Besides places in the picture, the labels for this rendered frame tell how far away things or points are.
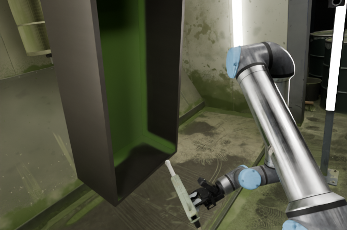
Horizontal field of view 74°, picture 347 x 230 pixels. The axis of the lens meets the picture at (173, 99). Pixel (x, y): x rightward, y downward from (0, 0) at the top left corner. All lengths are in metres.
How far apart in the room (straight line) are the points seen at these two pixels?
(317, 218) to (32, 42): 2.05
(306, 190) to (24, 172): 1.92
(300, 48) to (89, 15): 2.27
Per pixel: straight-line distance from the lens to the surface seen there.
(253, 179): 1.16
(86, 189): 2.27
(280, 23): 2.79
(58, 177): 2.20
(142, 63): 1.63
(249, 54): 0.88
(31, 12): 2.14
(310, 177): 0.73
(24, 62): 2.46
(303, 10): 2.74
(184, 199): 1.22
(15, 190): 2.15
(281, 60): 0.94
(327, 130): 2.12
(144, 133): 1.90
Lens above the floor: 1.41
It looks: 20 degrees down
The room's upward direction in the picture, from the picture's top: 8 degrees counter-clockwise
